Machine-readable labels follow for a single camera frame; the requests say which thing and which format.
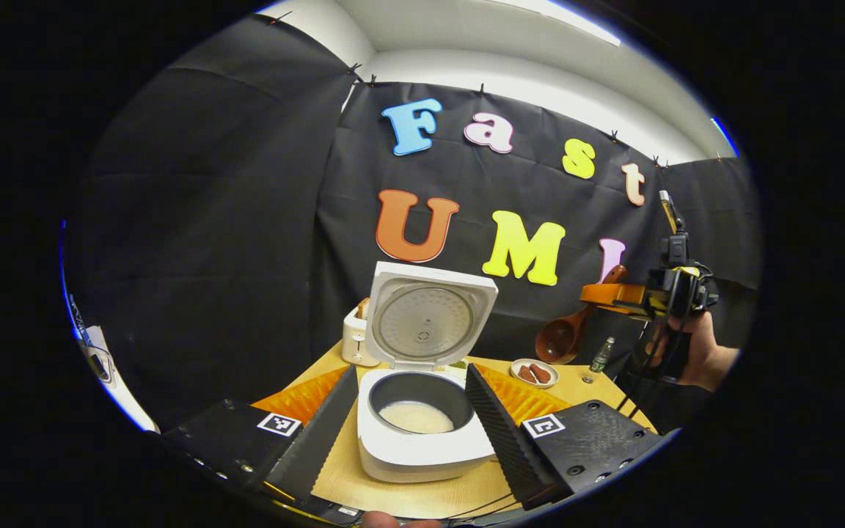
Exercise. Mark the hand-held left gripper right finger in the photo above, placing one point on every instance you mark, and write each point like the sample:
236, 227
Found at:
507, 444

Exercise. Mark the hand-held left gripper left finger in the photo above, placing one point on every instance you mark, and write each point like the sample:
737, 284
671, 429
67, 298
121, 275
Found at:
320, 436

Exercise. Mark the white side desk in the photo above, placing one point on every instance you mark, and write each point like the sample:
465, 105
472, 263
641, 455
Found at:
125, 400

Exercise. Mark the white toaster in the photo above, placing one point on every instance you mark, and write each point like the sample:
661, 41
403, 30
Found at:
355, 345

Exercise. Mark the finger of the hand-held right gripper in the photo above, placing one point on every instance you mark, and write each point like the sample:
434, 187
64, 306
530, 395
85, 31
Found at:
613, 295

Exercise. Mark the clear water bottle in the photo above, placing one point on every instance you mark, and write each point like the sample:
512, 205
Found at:
601, 357

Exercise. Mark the black backdrop cloth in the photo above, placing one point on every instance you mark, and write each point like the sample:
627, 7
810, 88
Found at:
210, 220

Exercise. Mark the brown meat piece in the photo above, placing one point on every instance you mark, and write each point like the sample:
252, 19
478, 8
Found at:
526, 374
540, 372

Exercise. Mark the small ceiling light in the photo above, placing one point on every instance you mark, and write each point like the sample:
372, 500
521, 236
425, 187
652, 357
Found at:
725, 137

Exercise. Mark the white rice cooker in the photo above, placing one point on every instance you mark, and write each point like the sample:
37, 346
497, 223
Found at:
426, 315

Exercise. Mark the toast slice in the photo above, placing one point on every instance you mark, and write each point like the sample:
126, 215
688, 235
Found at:
361, 308

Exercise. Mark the white plate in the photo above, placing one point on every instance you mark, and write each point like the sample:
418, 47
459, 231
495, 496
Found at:
536, 385

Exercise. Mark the brown wooden spoon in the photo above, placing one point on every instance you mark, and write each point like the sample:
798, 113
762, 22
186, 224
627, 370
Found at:
558, 341

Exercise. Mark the long ceiling light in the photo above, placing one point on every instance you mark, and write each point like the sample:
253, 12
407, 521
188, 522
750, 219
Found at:
573, 18

